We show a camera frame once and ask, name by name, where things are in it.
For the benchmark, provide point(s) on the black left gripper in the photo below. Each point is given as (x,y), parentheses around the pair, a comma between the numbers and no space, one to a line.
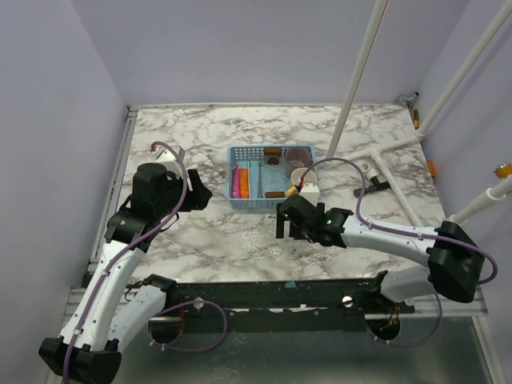
(198,198)

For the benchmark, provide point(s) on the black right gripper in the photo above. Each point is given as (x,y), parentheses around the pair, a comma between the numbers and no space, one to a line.
(280,222)

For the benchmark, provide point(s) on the yellow mug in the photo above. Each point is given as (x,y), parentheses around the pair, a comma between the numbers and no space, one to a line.
(298,178)

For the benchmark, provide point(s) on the mauve mug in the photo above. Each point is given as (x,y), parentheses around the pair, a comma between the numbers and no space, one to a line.
(296,157)

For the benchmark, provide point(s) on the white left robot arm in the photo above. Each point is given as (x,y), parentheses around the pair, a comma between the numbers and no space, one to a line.
(89,347)

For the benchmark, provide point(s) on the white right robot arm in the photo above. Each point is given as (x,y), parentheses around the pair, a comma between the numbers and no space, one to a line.
(447,261)

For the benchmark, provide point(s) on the light blue perforated basket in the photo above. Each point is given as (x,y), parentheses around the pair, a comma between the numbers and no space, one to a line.
(248,157)

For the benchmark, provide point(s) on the orange yellow clamp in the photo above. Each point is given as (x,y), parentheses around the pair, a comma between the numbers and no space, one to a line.
(503,171)

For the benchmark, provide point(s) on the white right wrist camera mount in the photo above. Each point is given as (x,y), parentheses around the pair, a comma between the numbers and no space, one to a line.
(310,192)

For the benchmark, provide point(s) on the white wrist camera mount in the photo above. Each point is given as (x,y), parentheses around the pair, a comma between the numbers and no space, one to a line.
(169,161)
(310,192)

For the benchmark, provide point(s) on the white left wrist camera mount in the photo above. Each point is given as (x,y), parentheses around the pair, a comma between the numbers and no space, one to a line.
(169,161)

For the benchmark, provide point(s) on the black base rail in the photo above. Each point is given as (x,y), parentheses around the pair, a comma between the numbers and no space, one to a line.
(263,307)

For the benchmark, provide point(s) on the white pvc pipe frame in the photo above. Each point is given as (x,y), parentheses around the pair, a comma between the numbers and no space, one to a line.
(439,173)

